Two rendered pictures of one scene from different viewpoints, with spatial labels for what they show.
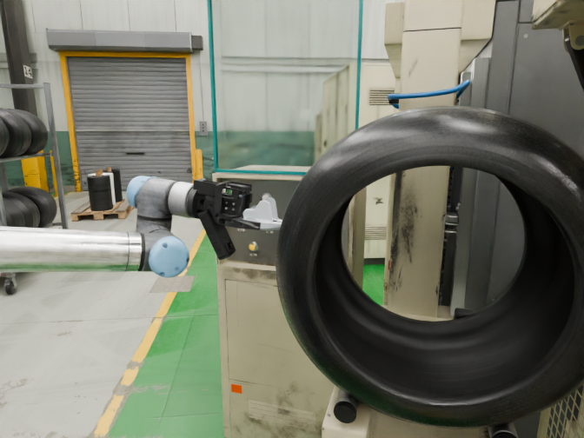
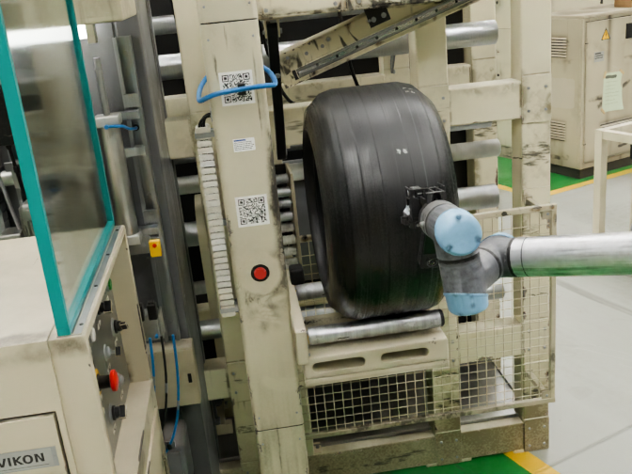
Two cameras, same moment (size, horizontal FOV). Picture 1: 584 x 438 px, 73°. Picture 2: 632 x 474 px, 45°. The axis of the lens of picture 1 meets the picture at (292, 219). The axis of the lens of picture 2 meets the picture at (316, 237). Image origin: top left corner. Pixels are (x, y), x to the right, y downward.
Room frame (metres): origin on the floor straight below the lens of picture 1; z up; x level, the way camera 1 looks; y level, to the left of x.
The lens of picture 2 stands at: (1.58, 1.40, 1.74)
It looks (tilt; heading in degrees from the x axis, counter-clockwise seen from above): 19 degrees down; 248
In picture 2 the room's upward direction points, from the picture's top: 6 degrees counter-clockwise
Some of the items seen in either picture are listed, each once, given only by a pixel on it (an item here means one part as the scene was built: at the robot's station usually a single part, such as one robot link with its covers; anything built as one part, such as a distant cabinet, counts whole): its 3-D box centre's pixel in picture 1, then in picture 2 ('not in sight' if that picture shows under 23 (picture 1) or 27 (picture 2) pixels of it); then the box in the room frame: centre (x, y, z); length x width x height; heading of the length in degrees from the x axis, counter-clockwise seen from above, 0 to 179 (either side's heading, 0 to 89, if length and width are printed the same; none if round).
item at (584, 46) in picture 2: not in sight; (596, 88); (-2.97, -3.50, 0.62); 0.91 x 0.58 x 1.25; 5
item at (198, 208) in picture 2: not in sight; (219, 303); (0.95, -1.19, 0.61); 0.33 x 0.06 x 0.86; 74
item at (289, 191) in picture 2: not in sight; (262, 219); (0.89, -0.71, 1.05); 0.20 x 0.15 x 0.30; 164
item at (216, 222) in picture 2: not in sight; (217, 223); (1.13, -0.33, 1.19); 0.05 x 0.04 x 0.48; 74
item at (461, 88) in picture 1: (427, 96); (236, 82); (1.04, -0.34, 1.51); 0.19 x 0.19 x 0.06; 74
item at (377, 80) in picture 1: (359, 161); not in sight; (4.87, -0.82, 1.05); 1.61 x 0.73 x 2.10; 5
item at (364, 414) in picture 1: (355, 387); (373, 351); (0.83, -0.15, 0.83); 0.36 x 0.09 x 0.06; 164
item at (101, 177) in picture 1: (104, 191); not in sight; (6.82, 3.25, 0.38); 1.20 x 0.80 x 0.76; 13
